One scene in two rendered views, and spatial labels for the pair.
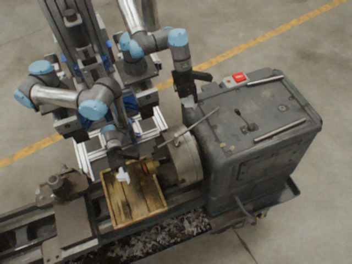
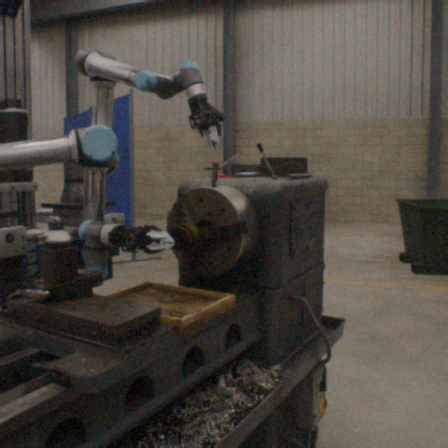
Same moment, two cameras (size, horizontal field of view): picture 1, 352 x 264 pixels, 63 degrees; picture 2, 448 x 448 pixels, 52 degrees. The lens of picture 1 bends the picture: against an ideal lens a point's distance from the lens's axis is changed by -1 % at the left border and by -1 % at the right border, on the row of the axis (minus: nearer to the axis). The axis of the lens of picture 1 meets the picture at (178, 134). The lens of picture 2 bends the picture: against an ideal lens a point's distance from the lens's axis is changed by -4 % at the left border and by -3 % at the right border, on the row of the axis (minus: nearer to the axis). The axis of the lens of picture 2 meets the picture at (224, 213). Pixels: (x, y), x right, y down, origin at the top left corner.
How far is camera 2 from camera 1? 1.66 m
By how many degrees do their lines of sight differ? 61
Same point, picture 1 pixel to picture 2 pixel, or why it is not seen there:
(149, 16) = (106, 119)
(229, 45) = not seen: hidden behind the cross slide
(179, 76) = (198, 100)
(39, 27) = not seen: outside the picture
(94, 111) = (109, 136)
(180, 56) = (197, 78)
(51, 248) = (81, 361)
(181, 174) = (240, 211)
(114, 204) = not seen: hidden behind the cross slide
